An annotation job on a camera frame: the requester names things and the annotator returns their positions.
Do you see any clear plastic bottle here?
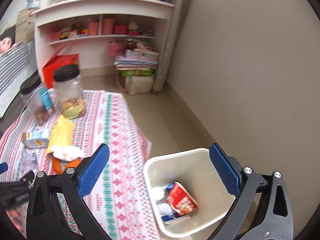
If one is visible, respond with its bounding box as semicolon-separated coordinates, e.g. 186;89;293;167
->
20;147;39;177

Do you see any red instant noodle cup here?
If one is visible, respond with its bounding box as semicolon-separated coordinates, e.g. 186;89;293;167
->
167;182;199;216

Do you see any blue tissue box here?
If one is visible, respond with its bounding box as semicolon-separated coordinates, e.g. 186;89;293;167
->
157;183;181;222

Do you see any white plastic trash bin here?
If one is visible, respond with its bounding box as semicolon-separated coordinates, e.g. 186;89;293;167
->
143;148;235;239

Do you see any small snack box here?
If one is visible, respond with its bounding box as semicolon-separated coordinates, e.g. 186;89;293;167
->
21;129;50;149

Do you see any orange peel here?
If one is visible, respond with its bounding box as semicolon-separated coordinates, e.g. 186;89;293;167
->
52;157;82;174

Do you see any crumpled white tissue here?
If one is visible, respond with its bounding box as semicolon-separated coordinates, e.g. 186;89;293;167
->
51;145;85;162

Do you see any yellow snack bag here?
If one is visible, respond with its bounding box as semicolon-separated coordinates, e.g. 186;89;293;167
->
46;114;75;154

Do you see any jar with blue label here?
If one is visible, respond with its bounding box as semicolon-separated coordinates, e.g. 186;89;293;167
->
20;73;55;126

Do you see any patterned pink tablecloth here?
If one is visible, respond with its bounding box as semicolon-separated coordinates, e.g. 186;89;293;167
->
1;90;161;239

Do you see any jar with nuts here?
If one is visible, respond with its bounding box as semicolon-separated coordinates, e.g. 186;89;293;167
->
53;64;86;120

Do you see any red gift box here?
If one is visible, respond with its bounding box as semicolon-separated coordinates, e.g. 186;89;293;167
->
42;54;79;88

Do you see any pink pig plush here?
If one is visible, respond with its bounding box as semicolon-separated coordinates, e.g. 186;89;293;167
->
0;37;12;54

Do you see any stack of cardboard books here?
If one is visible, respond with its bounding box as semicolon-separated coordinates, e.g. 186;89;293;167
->
15;8;36;43

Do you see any white woven bag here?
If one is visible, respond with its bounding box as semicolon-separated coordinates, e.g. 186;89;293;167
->
125;76;154;95

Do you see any pink basket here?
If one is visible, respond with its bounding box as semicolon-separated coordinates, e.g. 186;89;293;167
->
108;42;125;56

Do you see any white bookshelf unit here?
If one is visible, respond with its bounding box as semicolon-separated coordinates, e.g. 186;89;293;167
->
33;0;178;73

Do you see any pink pen holder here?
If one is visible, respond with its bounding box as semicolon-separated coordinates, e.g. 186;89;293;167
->
88;22;99;36

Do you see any stack of books and papers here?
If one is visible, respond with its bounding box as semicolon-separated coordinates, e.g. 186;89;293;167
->
112;39;160;70

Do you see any pink storage bin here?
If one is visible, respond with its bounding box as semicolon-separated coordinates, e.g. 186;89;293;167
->
101;18;114;35

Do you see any beige curtain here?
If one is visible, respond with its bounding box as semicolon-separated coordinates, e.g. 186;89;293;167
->
153;0;190;92

